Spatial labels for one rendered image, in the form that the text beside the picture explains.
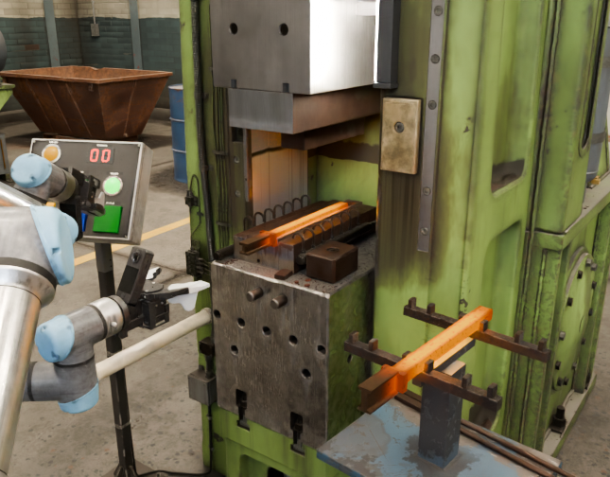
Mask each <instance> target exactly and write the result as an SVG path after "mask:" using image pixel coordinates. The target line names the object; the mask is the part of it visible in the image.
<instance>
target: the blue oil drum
mask: <svg viewBox="0 0 610 477"><path fill-rule="evenodd" d="M168 91H169V104H170V118H169V119H170V120H171V132H172V148H171V149H172V150H173V161H174V175H175V176H174V179H175V180H176V181H177V182H180V183H185V184H187V171H186V153H185V132H184V112H183V84H182V83H181V84H173V85H169V86H168Z"/></svg>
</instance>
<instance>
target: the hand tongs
mask: <svg viewBox="0 0 610 477"><path fill-rule="evenodd" d="M394 399H396V400H398V401H400V402H402V403H403V404H405V405H407V406H409V407H410V408H412V409H414V410H416V411H417V412H419V413H421V402H422V397H421V396H419V395H417V394H415V393H414V392H412V391H411V390H409V389H407V391H406V392H405V393H404V394H402V393H398V394H397V395H396V396H395V397H394ZM461 424H462V425H463V426H465V427H467V428H470V429H472V430H474V431H476V432H478V433H481V434H483V435H484V436H486V437H488V438H490V439H492V440H494V441H496V442H497V443H499V444H501V445H503V446H505V447H507V448H509V449H511V450H513V451H515V452H517V453H519V454H521V455H523V456H525V457H527V458H529V459H531V460H532V461H534V462H536V463H538V464H540V465H542V466H544V467H545V468H548V469H550V470H552V471H554V472H556V473H558V474H560V475H562V476H564V477H577V476H575V475H573V474H571V473H569V472H567V471H565V470H563V469H561V468H558V467H556V466H554V465H553V464H551V463H550V462H548V461H546V460H544V459H542V458H540V457H538V456H536V455H534V454H532V453H530V452H528V451H526V450H523V449H521V448H519V447H518V446H516V445H514V444H512V443H510V442H508V441H506V440H504V439H502V438H500V437H498V436H496V435H494V434H492V433H490V432H488V431H486V430H484V429H483V428H481V427H479V426H477V425H475V424H473V423H470V422H468V421H466V420H464V419H462V420H461ZM460 433H462V434H464V435H466V436H468V437H470V438H472V439H473V440H475V441H477V442H479V443H481V444H482V445H484V446H486V447H487V448H489V449H491V450H493V451H496V452H498V453H500V454H501V455H503V456H505V457H507V458H509V459H511V460H513V461H515V462H516V463H517V464H519V465H521V466H523V467H525V468H528V469H529V470H531V471H533V472H535V473H537V474H539V475H541V476H543V477H556V476H554V475H552V474H550V473H548V472H546V471H544V470H542V469H540V468H538V467H537V466H535V465H533V464H531V463H529V462H527V461H525V460H523V459H521V458H519V457H517V456H516V455H514V454H512V453H510V452H508V451H506V450H504V449H502V448H500V447H498V446H497V445H495V444H493V443H491V442H489V441H487V440H485V439H483V438H481V437H479V436H478V435H476V434H474V433H471V432H469V431H467V430H466V429H465V428H463V427H461V430H460Z"/></svg>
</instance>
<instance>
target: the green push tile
mask: <svg viewBox="0 0 610 477"><path fill-rule="evenodd" d="M104 209H105V214H104V215H103V216H101V217H96V216H95V219H94V226H93V232H98V233H113V234H119V229H120V222H121V216H122V209H123V207H122V206H113V205H104Z"/></svg>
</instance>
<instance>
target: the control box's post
mask: <svg viewBox="0 0 610 477"><path fill-rule="evenodd" d="M94 245H95V253H96V269H97V273H98V282H99V290H100V299H101V298H103V297H109V296H111V295H115V285H114V276H113V253H112V245H111V244H110V243H95V242H94ZM105 341H106V349H107V351H109V352H111V353H115V352H117V351H119V350H121V341H120V338H119V336H114V335H112V336H110V337H108V338H106V339H105ZM110 384H111V392H112V401H113V417H114V424H117V425H119V426H123V425H124V424H126V423H128V422H129V414H128V404H127V396H126V386H125V377H124V368H123V369H121V370H119V371H117V372H115V373H113V374H111V375H110ZM115 433H116V443H117V451H118V460H119V466H120V467H121V466H122V467H123V469H124V475H125V477H129V474H128V466H129V465H132V467H133V459H132V451H131V432H130V425H128V426H126V427H125V428H123V429H122V430H121V429H117V428H116V427H115Z"/></svg>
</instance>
